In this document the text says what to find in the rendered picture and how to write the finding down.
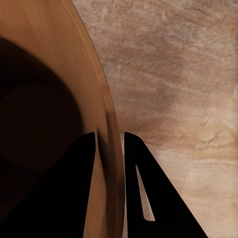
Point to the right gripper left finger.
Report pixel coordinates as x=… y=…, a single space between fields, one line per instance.
x=56 y=206

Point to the trash can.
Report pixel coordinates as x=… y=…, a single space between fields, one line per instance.
x=53 y=89

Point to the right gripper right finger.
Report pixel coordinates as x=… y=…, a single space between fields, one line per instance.
x=173 y=219

